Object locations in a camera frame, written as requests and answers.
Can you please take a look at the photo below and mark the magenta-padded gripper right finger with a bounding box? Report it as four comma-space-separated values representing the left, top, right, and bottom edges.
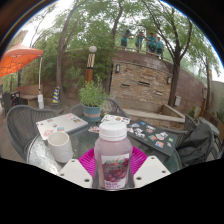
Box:
128, 146, 172, 189

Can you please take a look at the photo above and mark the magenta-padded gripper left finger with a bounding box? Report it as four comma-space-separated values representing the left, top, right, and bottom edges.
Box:
59, 147, 101, 190

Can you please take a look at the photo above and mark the pink drink bottle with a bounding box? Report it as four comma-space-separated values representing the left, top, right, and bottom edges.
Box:
93, 120, 134, 191

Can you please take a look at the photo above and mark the white cup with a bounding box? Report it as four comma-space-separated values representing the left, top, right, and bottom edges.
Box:
47, 131, 74, 164

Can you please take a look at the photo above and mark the black laptop with stickers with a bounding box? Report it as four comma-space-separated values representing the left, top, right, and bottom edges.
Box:
126, 118, 179, 158

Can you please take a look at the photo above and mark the small picture card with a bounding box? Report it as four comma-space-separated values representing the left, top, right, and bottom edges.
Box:
88, 125, 100, 134

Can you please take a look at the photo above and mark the silver laptop with stickers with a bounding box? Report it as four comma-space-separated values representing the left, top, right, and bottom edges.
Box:
35, 112, 89, 141

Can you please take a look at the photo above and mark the black backpack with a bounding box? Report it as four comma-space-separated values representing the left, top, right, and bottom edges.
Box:
175, 121, 216, 168

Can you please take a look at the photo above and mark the white sticker sheet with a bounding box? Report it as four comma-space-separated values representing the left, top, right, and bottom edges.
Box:
100, 113, 132, 126

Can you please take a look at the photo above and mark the grey mesh armchair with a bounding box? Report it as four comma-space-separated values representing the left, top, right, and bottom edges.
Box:
5, 104, 59, 161
69, 97, 129, 119
173, 114, 224, 164

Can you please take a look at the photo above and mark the green plant in teal pot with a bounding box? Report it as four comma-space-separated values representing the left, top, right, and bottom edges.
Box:
78, 77, 109, 123

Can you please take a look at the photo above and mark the blue yellow striped cone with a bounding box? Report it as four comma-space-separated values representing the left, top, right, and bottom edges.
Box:
52, 86, 61, 104

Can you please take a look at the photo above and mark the wooden bench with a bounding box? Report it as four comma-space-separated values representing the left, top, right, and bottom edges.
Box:
14, 84, 44, 108

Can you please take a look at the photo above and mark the dark metal chair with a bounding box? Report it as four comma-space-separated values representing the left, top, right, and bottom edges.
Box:
1, 91, 21, 114

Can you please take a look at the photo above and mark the person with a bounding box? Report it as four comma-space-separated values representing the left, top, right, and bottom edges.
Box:
134, 30, 146, 53
120, 29, 134, 51
145, 32, 157, 54
155, 36, 165, 60

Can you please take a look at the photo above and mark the orange patio umbrella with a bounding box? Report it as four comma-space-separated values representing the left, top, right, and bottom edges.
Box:
0, 41, 45, 109

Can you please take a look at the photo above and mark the globe lamp post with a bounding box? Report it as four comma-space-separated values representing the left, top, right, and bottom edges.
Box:
84, 45, 98, 84

